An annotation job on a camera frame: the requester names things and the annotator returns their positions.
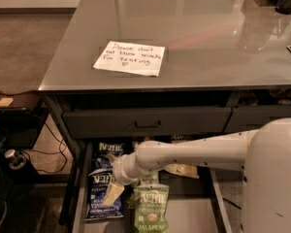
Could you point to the front green jalapeno chip bag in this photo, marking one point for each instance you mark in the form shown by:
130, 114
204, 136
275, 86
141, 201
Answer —
150, 208

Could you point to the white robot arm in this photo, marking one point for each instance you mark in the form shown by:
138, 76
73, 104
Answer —
264, 156

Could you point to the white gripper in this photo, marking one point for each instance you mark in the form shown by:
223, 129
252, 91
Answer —
120, 171

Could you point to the top left closed drawer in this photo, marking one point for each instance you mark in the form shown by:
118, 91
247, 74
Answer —
145, 121

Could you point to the black tray stand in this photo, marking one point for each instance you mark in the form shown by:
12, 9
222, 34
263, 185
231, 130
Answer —
22, 116

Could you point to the white handwritten paper note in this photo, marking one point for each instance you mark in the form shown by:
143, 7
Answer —
130, 58

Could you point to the middle green Kettle chip bag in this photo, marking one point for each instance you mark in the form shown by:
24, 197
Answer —
148, 179

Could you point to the top right drawer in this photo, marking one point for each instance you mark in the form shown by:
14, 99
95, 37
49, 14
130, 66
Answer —
258, 107

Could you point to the grey metal drawer cabinet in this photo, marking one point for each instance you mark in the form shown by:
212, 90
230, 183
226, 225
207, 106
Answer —
215, 50

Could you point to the blue kettle chip bag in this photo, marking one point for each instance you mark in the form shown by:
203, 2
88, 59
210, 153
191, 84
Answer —
100, 162
98, 184

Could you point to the brown chip bag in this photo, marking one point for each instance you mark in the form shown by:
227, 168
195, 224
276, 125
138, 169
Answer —
183, 170

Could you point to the open middle drawer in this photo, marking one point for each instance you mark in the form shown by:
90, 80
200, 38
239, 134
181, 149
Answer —
194, 206

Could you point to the round silver knob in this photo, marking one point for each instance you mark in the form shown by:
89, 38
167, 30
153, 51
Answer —
15, 159

